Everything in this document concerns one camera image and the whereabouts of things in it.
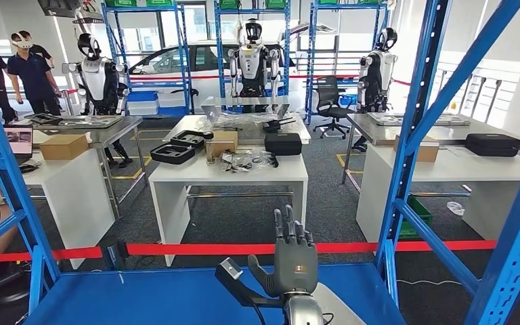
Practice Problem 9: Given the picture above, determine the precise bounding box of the black stanchion post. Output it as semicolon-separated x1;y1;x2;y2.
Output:
100;236;130;272

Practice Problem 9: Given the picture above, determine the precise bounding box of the cardboard box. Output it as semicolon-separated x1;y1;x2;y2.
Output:
206;130;239;158
393;135;440;163
39;133;91;161

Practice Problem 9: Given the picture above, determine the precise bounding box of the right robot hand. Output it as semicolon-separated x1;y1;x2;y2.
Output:
247;204;319;299

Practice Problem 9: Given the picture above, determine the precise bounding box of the flat metal panel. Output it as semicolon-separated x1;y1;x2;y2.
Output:
40;115;125;130

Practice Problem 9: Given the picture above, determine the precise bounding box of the humanoid robot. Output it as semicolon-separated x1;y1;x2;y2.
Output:
351;26;399;154
227;18;283;113
69;32;133;169

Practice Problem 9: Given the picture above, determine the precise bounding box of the white storage bin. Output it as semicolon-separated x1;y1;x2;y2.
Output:
127;100;160;116

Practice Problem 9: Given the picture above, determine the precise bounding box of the silver laptop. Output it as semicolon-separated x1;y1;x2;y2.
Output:
200;104;223;125

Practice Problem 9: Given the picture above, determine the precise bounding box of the white floor cable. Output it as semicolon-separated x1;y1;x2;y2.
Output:
396;278;467;287

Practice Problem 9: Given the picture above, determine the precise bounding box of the black foam tray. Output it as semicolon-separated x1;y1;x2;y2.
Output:
150;143;196;165
170;130;215;150

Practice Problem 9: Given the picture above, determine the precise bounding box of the blue shelf rack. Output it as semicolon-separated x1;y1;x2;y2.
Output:
102;2;194;116
214;0;291;113
305;0;390;125
0;0;520;325

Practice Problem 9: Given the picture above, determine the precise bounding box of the blue storage bin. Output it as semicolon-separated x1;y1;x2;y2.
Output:
127;91;159;103

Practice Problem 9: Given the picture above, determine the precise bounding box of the red barrier tape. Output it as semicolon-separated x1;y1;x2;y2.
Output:
0;240;498;263

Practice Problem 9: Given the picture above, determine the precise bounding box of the open laptop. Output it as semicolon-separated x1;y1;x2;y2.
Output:
3;125;35;165

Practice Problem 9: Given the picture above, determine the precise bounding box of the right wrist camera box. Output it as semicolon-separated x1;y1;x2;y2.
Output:
215;257;286;309

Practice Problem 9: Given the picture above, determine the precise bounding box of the black office chair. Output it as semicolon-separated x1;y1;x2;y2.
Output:
312;75;355;140

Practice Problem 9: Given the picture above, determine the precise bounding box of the white desk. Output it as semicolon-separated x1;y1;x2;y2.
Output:
356;143;520;243
0;148;116;270
148;152;309;267

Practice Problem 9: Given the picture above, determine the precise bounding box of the metal stair railing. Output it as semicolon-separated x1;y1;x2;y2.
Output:
435;56;520;124

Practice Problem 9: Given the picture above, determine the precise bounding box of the white car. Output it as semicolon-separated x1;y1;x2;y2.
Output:
127;40;308;113

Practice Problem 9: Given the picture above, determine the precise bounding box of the black router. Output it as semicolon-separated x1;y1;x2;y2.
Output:
262;117;298;134

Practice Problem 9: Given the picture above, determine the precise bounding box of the black round base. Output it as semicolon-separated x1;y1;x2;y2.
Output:
0;264;32;308

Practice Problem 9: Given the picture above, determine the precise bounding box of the bagged cable bundle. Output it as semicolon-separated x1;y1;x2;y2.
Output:
219;150;280;173

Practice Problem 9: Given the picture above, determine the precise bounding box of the black carrying case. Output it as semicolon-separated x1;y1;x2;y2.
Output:
264;132;303;157
464;133;520;158

